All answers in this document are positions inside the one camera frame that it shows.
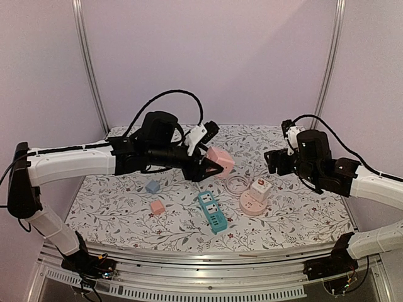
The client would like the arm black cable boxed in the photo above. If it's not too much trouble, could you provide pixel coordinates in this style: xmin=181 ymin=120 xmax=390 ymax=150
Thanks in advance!
xmin=127 ymin=89 xmax=204 ymax=139
xmin=291 ymin=115 xmax=403 ymax=183

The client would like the teal power strip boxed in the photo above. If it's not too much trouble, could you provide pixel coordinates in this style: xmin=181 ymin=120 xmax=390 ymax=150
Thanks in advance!
xmin=198 ymin=191 xmax=227 ymax=235

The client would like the left aluminium frame post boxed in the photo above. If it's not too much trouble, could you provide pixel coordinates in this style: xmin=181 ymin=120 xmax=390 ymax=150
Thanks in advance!
xmin=72 ymin=0 xmax=110 ymax=134

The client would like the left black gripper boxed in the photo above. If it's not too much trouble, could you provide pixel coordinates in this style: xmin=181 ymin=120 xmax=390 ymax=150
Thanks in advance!
xmin=148 ymin=143 xmax=224 ymax=182

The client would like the pink round power strip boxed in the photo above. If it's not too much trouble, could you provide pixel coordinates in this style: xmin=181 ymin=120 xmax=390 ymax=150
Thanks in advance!
xmin=239 ymin=191 xmax=268 ymax=216

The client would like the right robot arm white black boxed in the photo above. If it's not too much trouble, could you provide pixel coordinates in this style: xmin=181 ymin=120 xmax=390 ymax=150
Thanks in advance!
xmin=264 ymin=126 xmax=402 ymax=274

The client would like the right aluminium frame post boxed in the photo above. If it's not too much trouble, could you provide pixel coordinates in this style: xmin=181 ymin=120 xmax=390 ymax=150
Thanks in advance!
xmin=314 ymin=0 xmax=346 ymax=118

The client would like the aluminium frame post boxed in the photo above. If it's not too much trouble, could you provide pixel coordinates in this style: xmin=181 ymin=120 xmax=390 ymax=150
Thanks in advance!
xmin=72 ymin=0 xmax=110 ymax=134
xmin=314 ymin=0 xmax=346 ymax=118

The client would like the small pink charger plug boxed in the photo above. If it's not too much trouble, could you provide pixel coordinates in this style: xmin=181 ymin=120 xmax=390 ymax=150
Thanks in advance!
xmin=150 ymin=200 xmax=165 ymax=215

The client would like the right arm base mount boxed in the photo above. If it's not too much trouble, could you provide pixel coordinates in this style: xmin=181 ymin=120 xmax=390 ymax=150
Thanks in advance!
xmin=303 ymin=232 xmax=358 ymax=295

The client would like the small blue charger plug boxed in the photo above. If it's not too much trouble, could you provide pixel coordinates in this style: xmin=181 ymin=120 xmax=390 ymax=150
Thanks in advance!
xmin=145 ymin=180 xmax=160 ymax=194

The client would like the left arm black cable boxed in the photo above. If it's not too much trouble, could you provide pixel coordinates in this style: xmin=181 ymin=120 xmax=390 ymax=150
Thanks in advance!
xmin=127 ymin=89 xmax=204 ymax=139

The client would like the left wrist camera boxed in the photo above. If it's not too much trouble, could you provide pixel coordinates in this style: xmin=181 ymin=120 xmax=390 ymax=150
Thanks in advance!
xmin=184 ymin=121 xmax=219 ymax=156

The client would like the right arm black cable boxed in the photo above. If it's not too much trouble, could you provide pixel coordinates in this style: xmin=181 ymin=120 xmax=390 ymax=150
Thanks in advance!
xmin=291 ymin=115 xmax=403 ymax=183

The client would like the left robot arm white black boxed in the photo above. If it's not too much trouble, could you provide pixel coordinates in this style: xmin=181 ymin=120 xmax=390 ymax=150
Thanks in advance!
xmin=4 ymin=111 xmax=224 ymax=273

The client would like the aluminium front rail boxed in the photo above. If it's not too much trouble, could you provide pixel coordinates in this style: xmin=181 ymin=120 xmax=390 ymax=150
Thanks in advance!
xmin=28 ymin=243 xmax=392 ymax=301

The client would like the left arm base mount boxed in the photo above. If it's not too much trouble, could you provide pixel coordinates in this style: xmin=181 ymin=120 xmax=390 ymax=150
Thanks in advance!
xmin=61 ymin=239 xmax=117 ymax=279

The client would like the pink cube socket adapter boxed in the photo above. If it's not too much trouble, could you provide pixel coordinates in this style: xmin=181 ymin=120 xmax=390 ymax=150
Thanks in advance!
xmin=206 ymin=147 xmax=235 ymax=179

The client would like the white cube socket adapter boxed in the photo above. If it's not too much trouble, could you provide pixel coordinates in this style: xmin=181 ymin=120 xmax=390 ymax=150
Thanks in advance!
xmin=249 ymin=177 xmax=272 ymax=202

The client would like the floral table mat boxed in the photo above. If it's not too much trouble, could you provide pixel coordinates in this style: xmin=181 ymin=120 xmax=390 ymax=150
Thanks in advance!
xmin=66 ymin=125 xmax=354 ymax=253

